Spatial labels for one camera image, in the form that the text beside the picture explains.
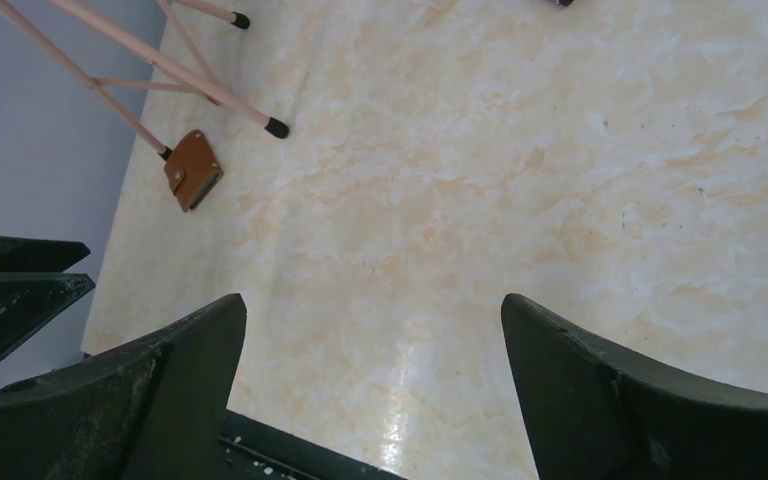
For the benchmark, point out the brown leather card holder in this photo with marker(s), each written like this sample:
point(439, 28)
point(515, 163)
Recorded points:
point(192, 170)

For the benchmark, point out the purple glitter microphone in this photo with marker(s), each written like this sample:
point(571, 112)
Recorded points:
point(562, 3)

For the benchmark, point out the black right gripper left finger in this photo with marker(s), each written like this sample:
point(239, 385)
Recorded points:
point(151, 408)

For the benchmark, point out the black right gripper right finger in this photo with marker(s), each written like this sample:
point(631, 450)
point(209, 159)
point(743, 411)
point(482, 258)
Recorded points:
point(594, 409)

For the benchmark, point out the pink music stand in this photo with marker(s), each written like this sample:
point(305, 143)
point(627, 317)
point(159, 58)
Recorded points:
point(203, 83)

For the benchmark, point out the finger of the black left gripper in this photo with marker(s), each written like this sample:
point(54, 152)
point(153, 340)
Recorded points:
point(24, 255)
point(29, 301)

